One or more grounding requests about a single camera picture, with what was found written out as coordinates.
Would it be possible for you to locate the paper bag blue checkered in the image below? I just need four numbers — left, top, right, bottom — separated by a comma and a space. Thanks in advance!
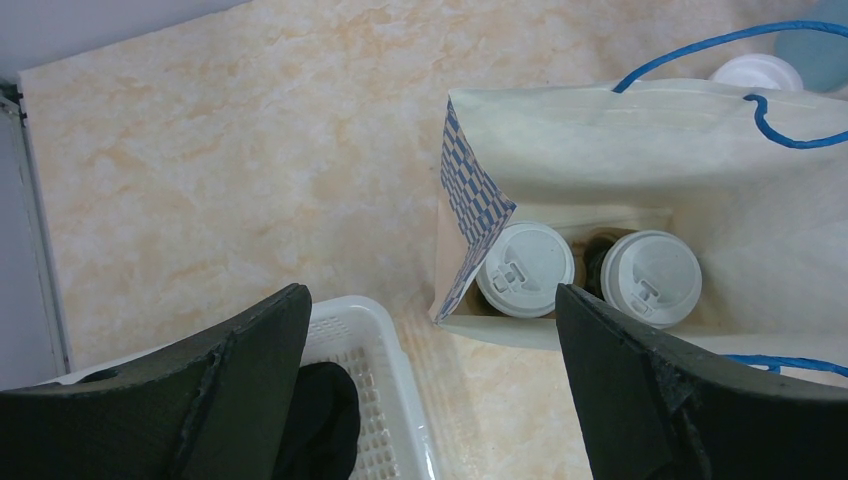
427, 19, 848, 390

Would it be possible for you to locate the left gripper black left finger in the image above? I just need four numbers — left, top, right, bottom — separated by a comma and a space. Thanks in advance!
1, 284, 312, 479

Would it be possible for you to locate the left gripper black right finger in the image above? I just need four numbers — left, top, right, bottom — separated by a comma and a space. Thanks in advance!
556, 284, 847, 479

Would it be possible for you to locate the black cloth in basket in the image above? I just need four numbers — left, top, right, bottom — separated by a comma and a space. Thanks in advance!
272, 362, 361, 480

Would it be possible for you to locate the blue straw holder cup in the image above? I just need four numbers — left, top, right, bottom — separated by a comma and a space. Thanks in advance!
775, 0, 847, 93

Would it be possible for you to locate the white cup lid stack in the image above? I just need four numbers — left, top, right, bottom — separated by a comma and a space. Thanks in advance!
709, 54, 804, 91

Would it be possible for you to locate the white plastic basket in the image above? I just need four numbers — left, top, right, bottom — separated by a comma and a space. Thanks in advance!
39, 295, 444, 480

